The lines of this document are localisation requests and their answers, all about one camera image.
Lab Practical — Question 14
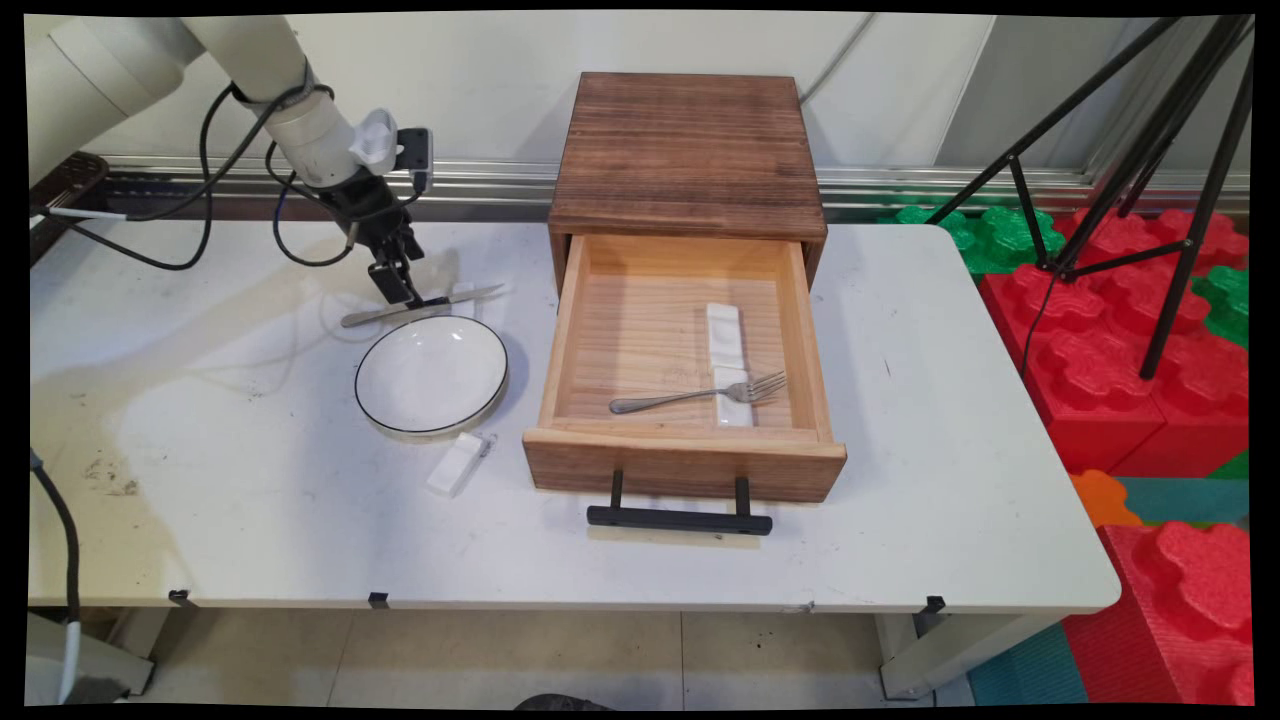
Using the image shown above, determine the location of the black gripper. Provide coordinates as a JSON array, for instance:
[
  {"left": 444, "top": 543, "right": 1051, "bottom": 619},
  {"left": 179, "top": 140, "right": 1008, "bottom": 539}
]
[{"left": 320, "top": 168, "right": 451, "bottom": 307}]

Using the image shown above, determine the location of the silver table knife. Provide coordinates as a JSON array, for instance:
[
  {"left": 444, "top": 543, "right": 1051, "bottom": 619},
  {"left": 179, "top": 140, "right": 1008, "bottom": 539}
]
[{"left": 340, "top": 284, "right": 504, "bottom": 329}]

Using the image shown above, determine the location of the silver fork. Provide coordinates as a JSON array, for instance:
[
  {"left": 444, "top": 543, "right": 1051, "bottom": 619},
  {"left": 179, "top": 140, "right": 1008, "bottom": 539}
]
[{"left": 609, "top": 371, "right": 788, "bottom": 416}]

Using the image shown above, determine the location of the white bowl black rim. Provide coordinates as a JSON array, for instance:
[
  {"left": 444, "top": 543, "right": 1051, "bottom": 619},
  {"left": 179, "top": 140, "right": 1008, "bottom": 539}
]
[{"left": 354, "top": 315, "right": 509, "bottom": 438}]

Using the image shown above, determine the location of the dark wooden drawer cabinet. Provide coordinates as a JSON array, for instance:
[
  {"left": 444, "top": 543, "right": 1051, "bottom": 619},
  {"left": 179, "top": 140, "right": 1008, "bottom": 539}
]
[{"left": 548, "top": 72, "right": 829, "bottom": 291}]

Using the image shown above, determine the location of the long white cutlery rest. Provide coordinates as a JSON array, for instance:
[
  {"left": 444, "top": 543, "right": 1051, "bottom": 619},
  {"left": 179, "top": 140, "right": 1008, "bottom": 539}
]
[{"left": 705, "top": 302, "right": 753, "bottom": 429}]

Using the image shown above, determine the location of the light wooden drawer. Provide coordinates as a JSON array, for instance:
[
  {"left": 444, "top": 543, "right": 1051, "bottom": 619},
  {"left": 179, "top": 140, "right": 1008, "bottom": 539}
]
[{"left": 521, "top": 235, "right": 847, "bottom": 504}]

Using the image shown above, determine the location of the white table leg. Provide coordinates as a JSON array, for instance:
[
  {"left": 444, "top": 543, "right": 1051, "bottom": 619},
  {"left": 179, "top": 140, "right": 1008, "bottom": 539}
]
[
  {"left": 876, "top": 612, "right": 1063, "bottom": 700},
  {"left": 25, "top": 608, "right": 173, "bottom": 701}
]

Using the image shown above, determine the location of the green foam block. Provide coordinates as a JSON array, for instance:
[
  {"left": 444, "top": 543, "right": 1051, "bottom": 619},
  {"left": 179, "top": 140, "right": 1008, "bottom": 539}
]
[
  {"left": 1192, "top": 264, "right": 1251, "bottom": 347},
  {"left": 878, "top": 204, "right": 1067, "bottom": 276}
]

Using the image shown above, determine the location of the large red foam block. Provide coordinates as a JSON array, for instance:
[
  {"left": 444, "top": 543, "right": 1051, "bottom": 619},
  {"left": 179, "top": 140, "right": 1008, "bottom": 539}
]
[{"left": 978, "top": 207, "right": 1251, "bottom": 477}]

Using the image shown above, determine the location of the orange foam piece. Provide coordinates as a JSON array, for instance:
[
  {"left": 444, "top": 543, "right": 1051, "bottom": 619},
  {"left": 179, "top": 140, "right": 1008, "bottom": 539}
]
[{"left": 1068, "top": 470, "right": 1144, "bottom": 529}]

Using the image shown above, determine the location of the teal foam mat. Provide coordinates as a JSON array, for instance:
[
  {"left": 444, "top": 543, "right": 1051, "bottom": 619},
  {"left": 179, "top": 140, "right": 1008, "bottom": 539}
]
[
  {"left": 1115, "top": 475, "right": 1251, "bottom": 527},
  {"left": 967, "top": 622, "right": 1089, "bottom": 706}
]

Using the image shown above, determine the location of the black tripod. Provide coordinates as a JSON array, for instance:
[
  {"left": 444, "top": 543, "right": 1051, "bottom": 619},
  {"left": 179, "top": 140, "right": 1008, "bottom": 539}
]
[{"left": 925, "top": 15, "right": 1256, "bottom": 381}]

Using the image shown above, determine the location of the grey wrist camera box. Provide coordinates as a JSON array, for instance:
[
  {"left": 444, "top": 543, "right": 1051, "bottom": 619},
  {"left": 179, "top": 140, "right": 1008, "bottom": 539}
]
[{"left": 395, "top": 127, "right": 434, "bottom": 197}]

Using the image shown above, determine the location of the black camera cable loop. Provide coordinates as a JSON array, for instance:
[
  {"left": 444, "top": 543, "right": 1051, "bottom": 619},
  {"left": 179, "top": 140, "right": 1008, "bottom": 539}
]
[{"left": 264, "top": 140, "right": 359, "bottom": 269}]

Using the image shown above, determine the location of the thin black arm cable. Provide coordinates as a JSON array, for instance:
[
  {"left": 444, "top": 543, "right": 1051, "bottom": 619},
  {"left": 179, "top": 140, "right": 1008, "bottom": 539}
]
[{"left": 65, "top": 85, "right": 336, "bottom": 273}]

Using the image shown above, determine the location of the black cable white sleeve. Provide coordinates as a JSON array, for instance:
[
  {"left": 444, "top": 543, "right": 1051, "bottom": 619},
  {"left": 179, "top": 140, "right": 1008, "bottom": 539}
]
[{"left": 40, "top": 85, "right": 251, "bottom": 223}]

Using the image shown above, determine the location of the black drawer handle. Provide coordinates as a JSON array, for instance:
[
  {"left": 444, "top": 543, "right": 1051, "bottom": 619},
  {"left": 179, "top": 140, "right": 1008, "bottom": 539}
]
[{"left": 586, "top": 470, "right": 773, "bottom": 537}]

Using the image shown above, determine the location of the aluminium wall rail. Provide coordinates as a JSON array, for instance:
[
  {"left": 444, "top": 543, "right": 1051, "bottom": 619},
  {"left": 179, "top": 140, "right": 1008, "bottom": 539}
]
[{"left": 100, "top": 156, "right": 1251, "bottom": 223}]

